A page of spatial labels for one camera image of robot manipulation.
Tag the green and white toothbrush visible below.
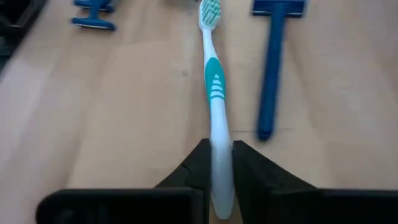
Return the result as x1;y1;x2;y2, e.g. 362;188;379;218
198;0;236;220

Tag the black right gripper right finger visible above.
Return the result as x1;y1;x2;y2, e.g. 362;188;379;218
232;139;398;224

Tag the blue disposable razor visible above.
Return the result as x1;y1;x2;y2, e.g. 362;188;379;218
251;0;308;142
73;0;115;14
70;6;117;32

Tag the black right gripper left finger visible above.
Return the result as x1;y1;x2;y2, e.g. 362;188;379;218
35;138;213;224

